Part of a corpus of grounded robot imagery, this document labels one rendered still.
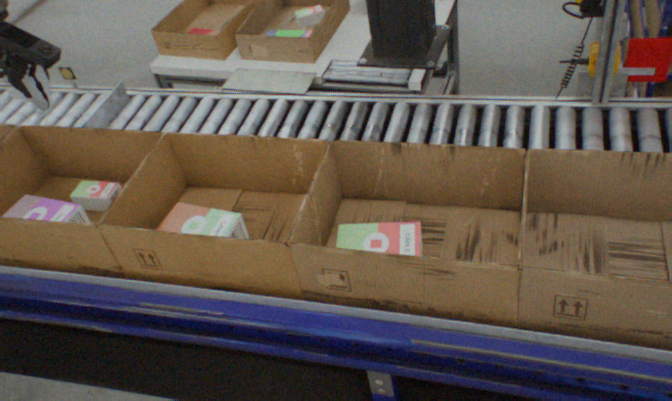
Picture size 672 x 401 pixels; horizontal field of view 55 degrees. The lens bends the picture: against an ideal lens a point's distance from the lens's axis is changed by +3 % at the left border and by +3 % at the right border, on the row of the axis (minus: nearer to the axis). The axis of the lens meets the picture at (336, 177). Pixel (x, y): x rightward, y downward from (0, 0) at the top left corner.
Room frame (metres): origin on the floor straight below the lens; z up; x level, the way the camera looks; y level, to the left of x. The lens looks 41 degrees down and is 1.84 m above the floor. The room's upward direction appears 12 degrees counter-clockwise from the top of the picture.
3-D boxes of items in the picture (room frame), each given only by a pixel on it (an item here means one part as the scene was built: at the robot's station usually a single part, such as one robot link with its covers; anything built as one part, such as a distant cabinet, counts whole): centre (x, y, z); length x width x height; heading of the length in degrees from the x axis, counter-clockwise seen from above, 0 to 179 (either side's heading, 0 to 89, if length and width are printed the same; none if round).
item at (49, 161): (1.13, 0.59, 0.96); 0.39 x 0.29 x 0.17; 67
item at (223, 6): (2.23, 0.33, 0.80); 0.38 x 0.28 x 0.10; 150
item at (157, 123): (1.61, 0.57, 0.72); 0.52 x 0.05 x 0.05; 157
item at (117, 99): (1.68, 0.72, 0.76); 0.46 x 0.01 x 0.09; 157
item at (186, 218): (0.96, 0.31, 0.92); 0.16 x 0.11 x 0.07; 60
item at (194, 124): (1.56, 0.45, 0.72); 0.52 x 0.05 x 0.05; 157
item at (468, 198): (0.82, -0.13, 0.96); 0.39 x 0.29 x 0.17; 67
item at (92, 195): (1.19, 0.56, 0.91); 0.10 x 0.06 x 0.05; 69
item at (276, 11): (2.08, 0.03, 0.80); 0.38 x 0.28 x 0.10; 152
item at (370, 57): (1.84, -0.32, 0.91); 0.26 x 0.26 x 0.33; 63
